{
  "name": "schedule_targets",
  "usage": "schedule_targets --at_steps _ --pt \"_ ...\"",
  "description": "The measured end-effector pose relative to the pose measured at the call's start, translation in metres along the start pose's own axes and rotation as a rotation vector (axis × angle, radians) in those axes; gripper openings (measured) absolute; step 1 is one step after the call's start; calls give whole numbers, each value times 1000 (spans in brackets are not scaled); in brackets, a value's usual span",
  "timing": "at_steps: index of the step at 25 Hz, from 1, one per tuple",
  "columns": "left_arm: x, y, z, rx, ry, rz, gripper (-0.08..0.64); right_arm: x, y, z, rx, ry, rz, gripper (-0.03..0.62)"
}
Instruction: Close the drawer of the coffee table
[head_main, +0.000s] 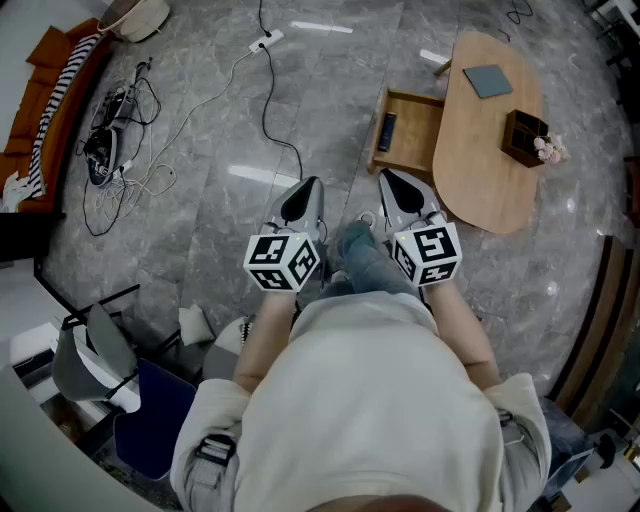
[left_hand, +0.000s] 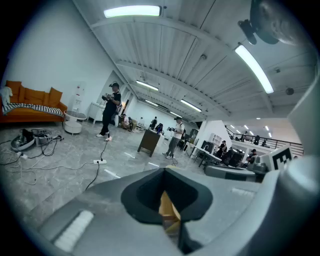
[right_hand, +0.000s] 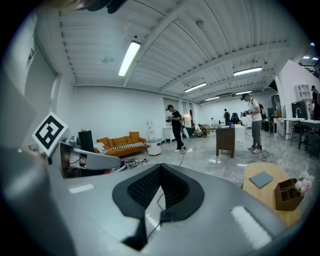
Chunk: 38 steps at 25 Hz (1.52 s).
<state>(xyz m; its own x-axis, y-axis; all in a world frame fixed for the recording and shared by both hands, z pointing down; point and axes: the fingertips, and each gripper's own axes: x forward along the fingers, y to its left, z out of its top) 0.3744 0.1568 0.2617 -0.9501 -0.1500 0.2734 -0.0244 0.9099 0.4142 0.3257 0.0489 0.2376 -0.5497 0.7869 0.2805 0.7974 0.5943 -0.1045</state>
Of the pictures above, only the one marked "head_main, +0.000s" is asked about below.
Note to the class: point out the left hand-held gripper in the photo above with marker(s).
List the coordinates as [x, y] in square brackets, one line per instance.
[280, 255]

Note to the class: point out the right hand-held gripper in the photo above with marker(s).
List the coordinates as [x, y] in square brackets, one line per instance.
[432, 250]

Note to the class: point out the wooden drawer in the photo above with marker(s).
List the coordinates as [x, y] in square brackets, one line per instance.
[417, 130]

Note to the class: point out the person's right forearm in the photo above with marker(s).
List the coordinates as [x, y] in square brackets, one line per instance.
[460, 330]

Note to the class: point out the person's left forearm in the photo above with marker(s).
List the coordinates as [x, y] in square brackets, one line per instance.
[262, 330]

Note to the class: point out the oval wooden table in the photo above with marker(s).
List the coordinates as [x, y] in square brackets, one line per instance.
[480, 170]

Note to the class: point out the person's right white shoe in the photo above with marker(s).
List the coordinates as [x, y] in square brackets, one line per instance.
[368, 218]

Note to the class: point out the person's blue jeans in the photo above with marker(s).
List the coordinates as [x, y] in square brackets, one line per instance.
[372, 265]

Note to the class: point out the brown wooden organiser box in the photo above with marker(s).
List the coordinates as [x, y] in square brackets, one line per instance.
[520, 145]

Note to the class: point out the grey notebook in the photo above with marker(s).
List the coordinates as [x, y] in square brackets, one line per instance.
[487, 81]

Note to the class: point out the pale flower bunch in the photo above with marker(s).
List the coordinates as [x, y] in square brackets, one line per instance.
[552, 149]

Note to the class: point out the white cushion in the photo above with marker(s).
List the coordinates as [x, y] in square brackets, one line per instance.
[195, 325]

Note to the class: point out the white power strip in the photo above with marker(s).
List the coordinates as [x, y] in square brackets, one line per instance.
[266, 41]

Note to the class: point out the person's cream shirt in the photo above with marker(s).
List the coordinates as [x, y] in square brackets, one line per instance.
[360, 400]

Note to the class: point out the black floor device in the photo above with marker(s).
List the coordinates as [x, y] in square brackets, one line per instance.
[102, 155]

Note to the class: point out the dark wooden steps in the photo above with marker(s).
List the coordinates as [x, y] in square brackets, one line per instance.
[600, 325]

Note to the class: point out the woven basket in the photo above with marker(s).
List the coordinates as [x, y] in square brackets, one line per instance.
[137, 17]

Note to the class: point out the blue chair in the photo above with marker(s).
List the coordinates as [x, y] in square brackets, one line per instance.
[155, 420]

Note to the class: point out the striped throw blanket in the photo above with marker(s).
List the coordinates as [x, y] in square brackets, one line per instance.
[55, 105]

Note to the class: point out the grey chair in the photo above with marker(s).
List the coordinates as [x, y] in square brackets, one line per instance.
[80, 370]

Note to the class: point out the black table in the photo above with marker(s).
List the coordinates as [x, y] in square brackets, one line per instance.
[25, 237]

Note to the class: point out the orange sofa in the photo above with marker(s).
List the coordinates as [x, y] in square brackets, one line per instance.
[27, 120]

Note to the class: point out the blue marbled cabinet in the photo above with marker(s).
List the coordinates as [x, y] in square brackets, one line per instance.
[565, 440]

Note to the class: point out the black metal frame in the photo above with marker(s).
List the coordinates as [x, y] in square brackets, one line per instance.
[95, 302]

